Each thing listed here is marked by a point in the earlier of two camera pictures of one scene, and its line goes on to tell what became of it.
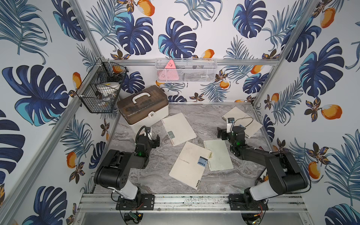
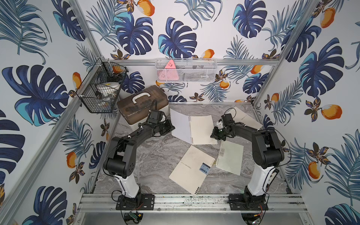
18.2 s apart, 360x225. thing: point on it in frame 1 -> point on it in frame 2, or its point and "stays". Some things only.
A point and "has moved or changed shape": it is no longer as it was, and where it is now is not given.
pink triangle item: [169, 73] stays
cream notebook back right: [241, 118] stays
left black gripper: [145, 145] -> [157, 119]
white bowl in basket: [109, 88] stays
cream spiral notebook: [178, 129] has moved or changed shape
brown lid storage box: [148, 104] stays
